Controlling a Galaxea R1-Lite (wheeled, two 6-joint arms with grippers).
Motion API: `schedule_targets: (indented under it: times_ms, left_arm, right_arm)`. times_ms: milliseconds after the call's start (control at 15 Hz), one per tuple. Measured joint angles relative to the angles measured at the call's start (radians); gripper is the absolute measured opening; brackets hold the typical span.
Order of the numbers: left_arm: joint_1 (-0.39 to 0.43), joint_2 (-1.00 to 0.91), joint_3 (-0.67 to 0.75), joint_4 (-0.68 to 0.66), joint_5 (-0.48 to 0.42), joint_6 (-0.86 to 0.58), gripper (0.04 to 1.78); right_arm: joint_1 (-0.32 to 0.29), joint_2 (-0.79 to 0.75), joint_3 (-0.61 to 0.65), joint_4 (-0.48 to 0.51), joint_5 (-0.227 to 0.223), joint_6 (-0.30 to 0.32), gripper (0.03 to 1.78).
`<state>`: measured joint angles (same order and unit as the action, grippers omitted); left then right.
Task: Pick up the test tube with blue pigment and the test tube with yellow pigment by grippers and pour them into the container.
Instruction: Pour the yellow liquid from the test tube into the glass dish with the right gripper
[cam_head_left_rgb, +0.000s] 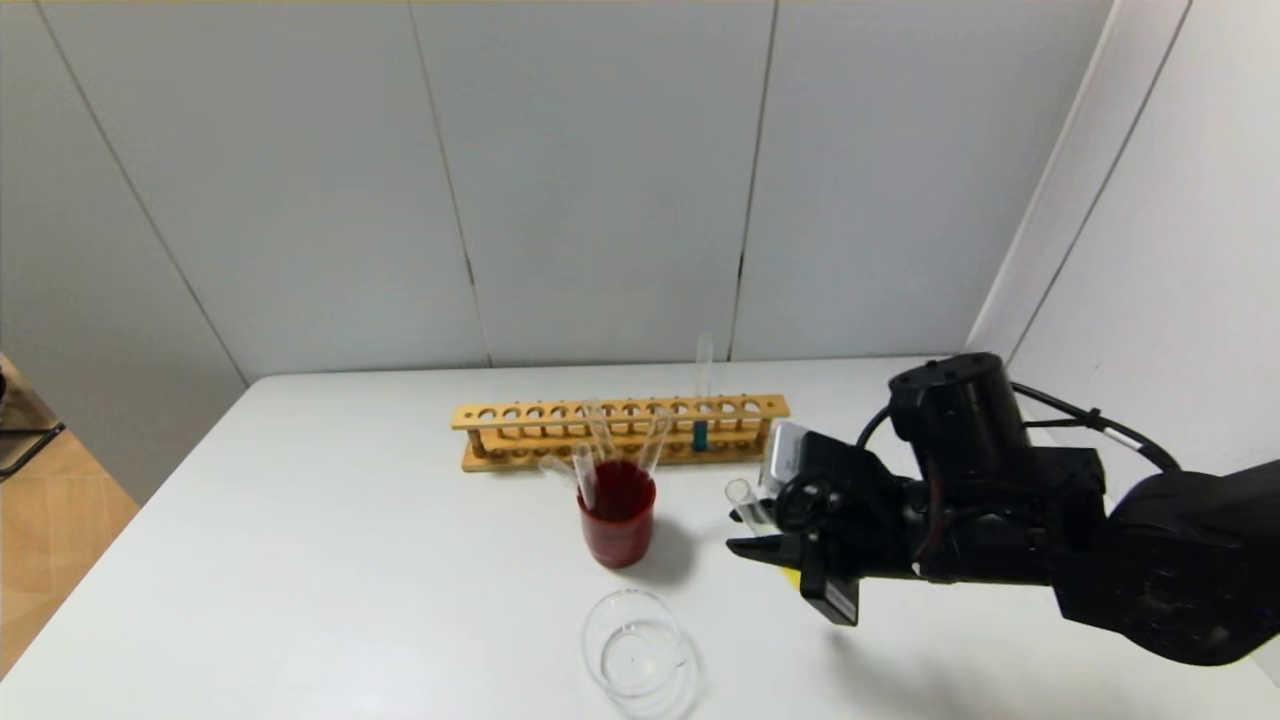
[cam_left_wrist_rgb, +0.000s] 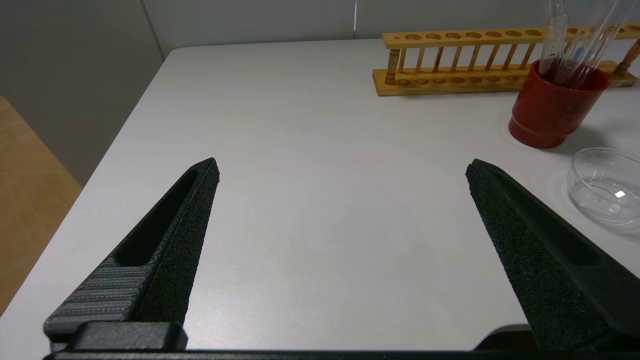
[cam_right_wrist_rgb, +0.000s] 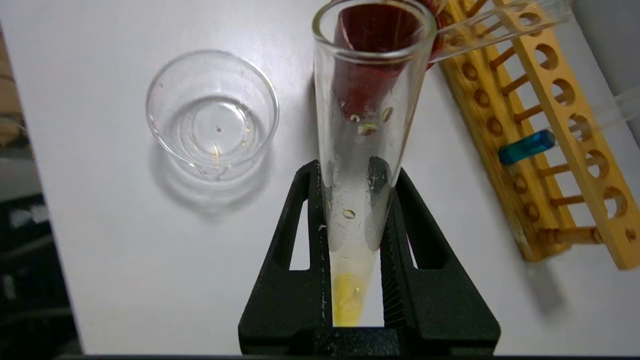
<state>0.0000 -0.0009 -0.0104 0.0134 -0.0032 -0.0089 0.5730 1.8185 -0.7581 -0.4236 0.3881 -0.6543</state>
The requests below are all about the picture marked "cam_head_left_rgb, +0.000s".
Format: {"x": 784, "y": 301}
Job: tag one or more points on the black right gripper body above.
{"x": 832, "y": 590}

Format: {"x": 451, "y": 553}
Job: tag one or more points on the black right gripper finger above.
{"x": 770, "y": 552}

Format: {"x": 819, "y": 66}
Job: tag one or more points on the test tube with yellow pigment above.
{"x": 748, "y": 503}

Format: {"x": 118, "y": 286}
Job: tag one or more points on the test tube with blue pigment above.
{"x": 703, "y": 380}

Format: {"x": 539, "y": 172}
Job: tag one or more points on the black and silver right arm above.
{"x": 1180, "y": 560}

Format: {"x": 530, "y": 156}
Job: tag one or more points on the wooden test tube rack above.
{"x": 520, "y": 460}

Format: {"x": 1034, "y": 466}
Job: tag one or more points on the red plastic cup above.
{"x": 615, "y": 535}

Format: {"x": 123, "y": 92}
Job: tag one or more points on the clear glass beaker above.
{"x": 640, "y": 655}

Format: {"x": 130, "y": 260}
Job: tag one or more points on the black metal stand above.
{"x": 30, "y": 431}

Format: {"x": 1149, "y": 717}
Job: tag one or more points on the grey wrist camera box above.
{"x": 785, "y": 455}

